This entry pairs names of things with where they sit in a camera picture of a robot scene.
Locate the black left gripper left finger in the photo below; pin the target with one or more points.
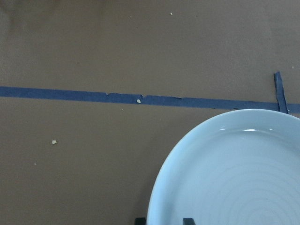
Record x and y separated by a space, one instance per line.
140 221

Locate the light blue plate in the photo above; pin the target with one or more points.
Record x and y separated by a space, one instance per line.
237 168

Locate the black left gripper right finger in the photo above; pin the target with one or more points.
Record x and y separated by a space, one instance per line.
188 221

